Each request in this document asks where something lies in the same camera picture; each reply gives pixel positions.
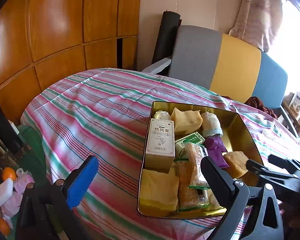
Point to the dark red cloth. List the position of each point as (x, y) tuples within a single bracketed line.
[(258, 104)]

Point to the white product box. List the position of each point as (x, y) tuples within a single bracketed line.
[(295, 103)]

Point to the striped bed sheet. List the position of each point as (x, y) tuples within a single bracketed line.
[(105, 112)]

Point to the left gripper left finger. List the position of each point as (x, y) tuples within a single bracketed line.
[(46, 212)]

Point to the wooden wardrobe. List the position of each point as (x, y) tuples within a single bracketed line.
[(44, 41)]

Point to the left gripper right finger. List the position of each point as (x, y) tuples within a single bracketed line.
[(264, 220)]

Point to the gold metal tin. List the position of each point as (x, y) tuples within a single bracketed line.
[(236, 137)]

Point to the pink curtain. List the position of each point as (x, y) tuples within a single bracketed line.
[(258, 22)]

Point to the pink hair roller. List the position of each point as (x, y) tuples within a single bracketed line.
[(22, 180)]

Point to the green white small box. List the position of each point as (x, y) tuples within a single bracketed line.
[(180, 144)]

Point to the purple sachet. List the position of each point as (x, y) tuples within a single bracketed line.
[(215, 149)]

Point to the orange fruit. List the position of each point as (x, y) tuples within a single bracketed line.
[(8, 172)]

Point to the grey yellow blue armchair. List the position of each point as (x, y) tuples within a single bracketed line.
[(227, 66)]

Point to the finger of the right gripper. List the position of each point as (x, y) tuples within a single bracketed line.
[(289, 165), (264, 175)]

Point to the beige tall carton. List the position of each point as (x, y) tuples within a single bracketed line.
[(160, 145)]

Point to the rice cracker snack pack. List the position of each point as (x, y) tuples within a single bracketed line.
[(189, 198)]

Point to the large yellow sponge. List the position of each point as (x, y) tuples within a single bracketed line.
[(159, 190)]

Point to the black rolled mat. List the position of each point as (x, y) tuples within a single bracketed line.
[(169, 25)]

